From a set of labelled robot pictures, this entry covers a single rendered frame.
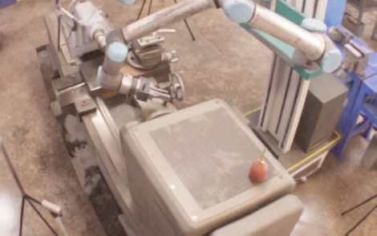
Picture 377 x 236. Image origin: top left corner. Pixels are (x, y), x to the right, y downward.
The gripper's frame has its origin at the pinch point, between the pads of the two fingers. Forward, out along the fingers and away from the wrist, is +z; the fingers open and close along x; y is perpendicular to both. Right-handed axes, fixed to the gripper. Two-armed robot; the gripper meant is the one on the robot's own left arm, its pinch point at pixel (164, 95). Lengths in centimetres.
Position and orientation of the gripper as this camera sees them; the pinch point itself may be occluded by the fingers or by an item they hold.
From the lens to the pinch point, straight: 188.5
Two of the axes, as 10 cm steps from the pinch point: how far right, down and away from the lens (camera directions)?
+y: 3.8, -7.8, -4.9
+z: 9.2, 2.7, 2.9
